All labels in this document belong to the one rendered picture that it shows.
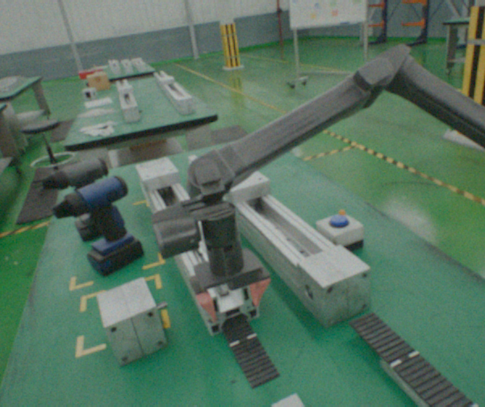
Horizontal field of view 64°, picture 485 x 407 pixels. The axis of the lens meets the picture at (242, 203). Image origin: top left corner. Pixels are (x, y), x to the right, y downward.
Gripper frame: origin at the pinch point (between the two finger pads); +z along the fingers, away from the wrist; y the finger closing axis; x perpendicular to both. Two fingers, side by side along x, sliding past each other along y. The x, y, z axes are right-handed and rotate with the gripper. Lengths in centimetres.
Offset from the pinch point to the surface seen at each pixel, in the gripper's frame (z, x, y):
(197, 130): 16, -185, -41
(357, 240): 4.4, -12.2, -34.5
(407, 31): 57, -861, -821
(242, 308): 3.6, -3.5, -2.3
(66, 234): 7, -65, 32
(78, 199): -13.3, -36.1, 22.2
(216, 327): 6.8, -4.5, 3.0
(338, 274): -2.5, 3.8, -18.6
